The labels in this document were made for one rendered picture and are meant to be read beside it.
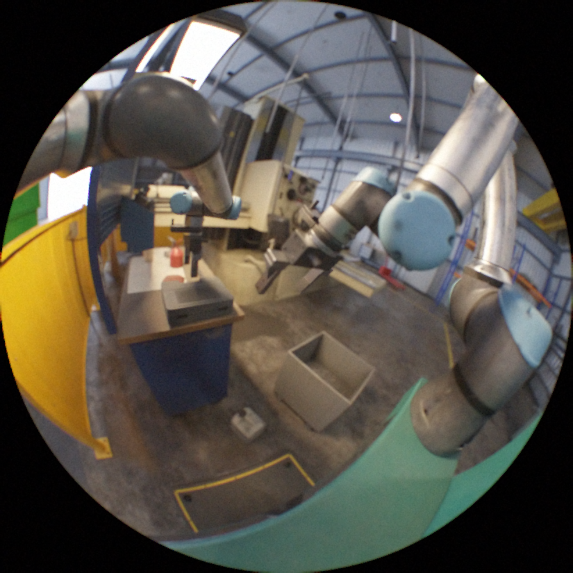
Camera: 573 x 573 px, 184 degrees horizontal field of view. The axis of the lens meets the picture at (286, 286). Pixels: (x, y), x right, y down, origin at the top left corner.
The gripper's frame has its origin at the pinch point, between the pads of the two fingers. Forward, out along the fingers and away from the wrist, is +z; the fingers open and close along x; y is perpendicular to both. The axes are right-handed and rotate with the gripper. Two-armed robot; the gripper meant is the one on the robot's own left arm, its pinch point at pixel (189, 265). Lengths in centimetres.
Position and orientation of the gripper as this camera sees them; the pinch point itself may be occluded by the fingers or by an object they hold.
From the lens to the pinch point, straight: 76.7
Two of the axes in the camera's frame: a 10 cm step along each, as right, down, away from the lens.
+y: 7.2, -1.1, 6.8
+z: -2.5, 8.8, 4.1
